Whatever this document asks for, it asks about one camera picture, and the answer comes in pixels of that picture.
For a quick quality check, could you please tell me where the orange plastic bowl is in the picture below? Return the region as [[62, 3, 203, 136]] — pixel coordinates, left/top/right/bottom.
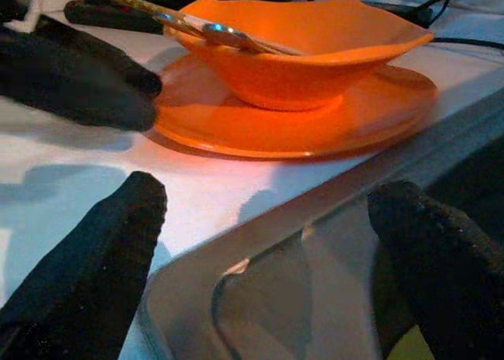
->
[[163, 0, 434, 112]]

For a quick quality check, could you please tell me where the orange plastic plate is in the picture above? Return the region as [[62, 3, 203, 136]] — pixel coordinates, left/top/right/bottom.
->
[[151, 54, 440, 160]]

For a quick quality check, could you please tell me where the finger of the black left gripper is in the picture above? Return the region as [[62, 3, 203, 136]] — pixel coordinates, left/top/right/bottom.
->
[[34, 14, 164, 98], [0, 27, 159, 133]]

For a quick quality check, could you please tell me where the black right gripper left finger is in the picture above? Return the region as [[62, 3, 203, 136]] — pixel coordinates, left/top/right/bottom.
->
[[0, 171, 168, 360]]

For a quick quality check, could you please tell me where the black power adapter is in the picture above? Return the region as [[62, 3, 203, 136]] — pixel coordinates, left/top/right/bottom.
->
[[360, 0, 434, 27]]

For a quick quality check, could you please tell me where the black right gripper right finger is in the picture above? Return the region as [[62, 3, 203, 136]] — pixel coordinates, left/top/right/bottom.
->
[[367, 180, 504, 360]]

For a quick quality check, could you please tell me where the stainless steel sink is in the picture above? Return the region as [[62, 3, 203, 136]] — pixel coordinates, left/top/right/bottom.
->
[[135, 86, 504, 360]]

